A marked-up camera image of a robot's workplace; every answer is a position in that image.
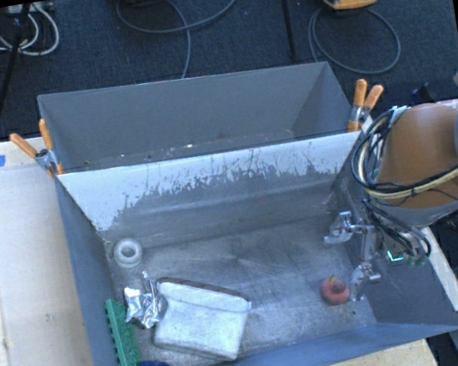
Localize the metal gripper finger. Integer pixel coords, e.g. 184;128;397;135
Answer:
346;259;386;303
318;207;369;248

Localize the red toy fruit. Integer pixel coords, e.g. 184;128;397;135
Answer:
317;273;353;308

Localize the white cloth pouch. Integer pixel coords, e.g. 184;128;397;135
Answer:
142;265;262;366

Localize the grey metal bin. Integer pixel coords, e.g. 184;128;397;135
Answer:
35;33;458;366

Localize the crumpled silver foil packet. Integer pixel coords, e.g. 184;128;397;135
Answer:
117;267;172;333

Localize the clear tape roll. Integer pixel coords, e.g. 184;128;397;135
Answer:
110;235;147;272

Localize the dark green flat block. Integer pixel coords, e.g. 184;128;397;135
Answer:
102;294;147;366

